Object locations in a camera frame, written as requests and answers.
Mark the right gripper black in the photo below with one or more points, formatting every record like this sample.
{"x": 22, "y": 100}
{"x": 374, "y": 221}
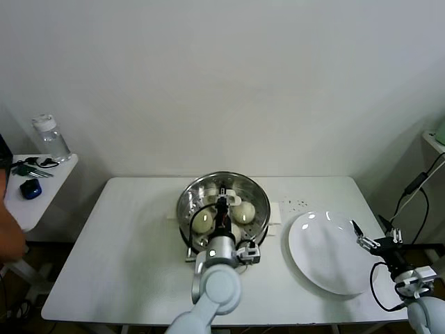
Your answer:
{"x": 389, "y": 250}

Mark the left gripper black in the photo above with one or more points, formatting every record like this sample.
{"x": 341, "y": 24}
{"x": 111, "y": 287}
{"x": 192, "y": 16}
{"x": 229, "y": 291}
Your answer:
{"x": 222, "y": 250}

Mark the white steamed baozi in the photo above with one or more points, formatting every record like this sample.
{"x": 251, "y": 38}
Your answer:
{"x": 237, "y": 232}
{"x": 201, "y": 222}
{"x": 243, "y": 212}
{"x": 210, "y": 200}

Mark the round glass pot lid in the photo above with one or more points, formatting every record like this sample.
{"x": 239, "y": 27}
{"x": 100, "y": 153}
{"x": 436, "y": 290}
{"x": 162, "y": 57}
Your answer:
{"x": 194, "y": 195}

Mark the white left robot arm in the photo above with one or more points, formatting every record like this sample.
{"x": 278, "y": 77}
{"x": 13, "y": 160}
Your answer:
{"x": 215, "y": 288}

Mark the large white plate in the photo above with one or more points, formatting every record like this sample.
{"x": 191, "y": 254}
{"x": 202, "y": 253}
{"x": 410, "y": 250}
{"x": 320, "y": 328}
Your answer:
{"x": 323, "y": 250}

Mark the cream electric cooker pot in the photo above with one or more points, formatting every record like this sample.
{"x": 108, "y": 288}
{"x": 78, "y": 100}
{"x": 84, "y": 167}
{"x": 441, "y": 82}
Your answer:
{"x": 273, "y": 230}

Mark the white shelf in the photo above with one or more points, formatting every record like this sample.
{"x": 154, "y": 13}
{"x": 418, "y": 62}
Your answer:
{"x": 432, "y": 142}

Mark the pale green container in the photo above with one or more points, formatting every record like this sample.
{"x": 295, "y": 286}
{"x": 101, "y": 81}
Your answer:
{"x": 441, "y": 134}

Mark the white side table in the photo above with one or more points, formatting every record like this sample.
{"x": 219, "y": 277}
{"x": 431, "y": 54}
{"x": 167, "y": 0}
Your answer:
{"x": 59, "y": 184}

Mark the clear plastic water bottle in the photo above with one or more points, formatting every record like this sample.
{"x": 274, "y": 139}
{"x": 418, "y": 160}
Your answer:
{"x": 54, "y": 142}

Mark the blue computer mouse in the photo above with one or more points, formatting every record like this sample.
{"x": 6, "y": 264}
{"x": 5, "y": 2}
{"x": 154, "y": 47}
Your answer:
{"x": 30, "y": 189}

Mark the green key fob with keys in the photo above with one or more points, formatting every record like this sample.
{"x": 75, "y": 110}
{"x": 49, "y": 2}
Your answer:
{"x": 24, "y": 170}

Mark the black laptop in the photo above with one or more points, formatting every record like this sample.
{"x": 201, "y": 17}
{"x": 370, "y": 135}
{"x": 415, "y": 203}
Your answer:
{"x": 4, "y": 153}

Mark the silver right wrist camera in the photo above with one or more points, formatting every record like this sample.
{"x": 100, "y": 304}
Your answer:
{"x": 425, "y": 272}

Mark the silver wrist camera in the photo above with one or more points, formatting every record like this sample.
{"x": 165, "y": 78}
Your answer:
{"x": 425, "y": 272}
{"x": 248, "y": 254}

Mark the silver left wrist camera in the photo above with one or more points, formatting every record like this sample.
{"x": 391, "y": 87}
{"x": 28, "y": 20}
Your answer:
{"x": 248, "y": 254}

